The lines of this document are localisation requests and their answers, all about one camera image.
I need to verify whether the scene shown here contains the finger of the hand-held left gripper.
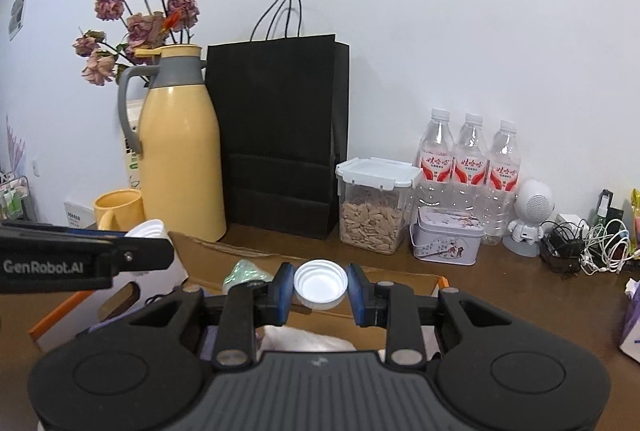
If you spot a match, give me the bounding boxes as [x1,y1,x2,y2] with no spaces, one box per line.
[0,221,128,242]
[97,236,176,274]

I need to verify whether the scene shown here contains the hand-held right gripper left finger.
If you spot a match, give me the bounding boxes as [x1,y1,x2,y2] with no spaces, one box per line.
[127,262,297,371]

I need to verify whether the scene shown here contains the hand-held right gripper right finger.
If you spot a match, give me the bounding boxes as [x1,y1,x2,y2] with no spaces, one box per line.
[347,262,518,371]

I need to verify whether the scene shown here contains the white plastic cap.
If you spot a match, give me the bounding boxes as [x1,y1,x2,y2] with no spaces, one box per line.
[293,259,349,310]

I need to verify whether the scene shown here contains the red cardboard box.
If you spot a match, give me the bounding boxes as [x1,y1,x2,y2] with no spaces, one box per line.
[27,231,450,357]

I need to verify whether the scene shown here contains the white cardboard box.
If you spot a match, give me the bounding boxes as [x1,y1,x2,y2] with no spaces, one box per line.
[64,184,101,229]

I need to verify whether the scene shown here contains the yellow ceramic mug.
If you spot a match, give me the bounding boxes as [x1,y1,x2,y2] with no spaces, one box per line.
[94,190,146,232]

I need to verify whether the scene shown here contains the clear seed container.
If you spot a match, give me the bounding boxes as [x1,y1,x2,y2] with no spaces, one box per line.
[335,157,422,254]

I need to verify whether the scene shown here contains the white milk carton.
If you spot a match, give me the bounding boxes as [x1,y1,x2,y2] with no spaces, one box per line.
[122,100,146,189]

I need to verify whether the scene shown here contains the printed tin box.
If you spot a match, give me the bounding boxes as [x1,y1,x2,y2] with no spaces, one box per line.
[410,206,485,266]

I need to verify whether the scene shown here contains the yellow thermos jug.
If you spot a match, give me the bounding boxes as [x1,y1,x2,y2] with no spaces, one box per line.
[117,45,228,243]

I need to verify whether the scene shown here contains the black paper bag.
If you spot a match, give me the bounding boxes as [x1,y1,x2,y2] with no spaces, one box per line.
[206,0,351,240]

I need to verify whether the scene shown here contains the clear water bottle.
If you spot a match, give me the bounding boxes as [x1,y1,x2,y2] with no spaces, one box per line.
[414,108,457,212]
[482,120,520,246]
[452,112,490,212]

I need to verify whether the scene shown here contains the white robot toy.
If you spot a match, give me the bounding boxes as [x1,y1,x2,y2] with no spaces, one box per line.
[501,180,557,257]

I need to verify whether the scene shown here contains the dried pink flower bouquet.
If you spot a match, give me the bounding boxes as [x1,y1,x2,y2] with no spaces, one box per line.
[74,0,201,87]

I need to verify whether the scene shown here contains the black power adapter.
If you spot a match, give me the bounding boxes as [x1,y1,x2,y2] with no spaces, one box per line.
[597,190,625,224]

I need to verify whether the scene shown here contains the purple tissue pack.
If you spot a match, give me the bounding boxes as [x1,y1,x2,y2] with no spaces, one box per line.
[619,263,640,357]

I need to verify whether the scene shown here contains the black cable bundle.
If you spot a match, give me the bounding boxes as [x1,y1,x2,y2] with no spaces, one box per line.
[539,221,591,279]

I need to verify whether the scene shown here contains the wall air vent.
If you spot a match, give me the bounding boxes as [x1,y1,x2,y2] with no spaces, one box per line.
[7,0,33,39]

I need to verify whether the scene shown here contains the white cable bundle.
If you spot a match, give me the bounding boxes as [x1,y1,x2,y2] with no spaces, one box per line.
[580,218,638,276]

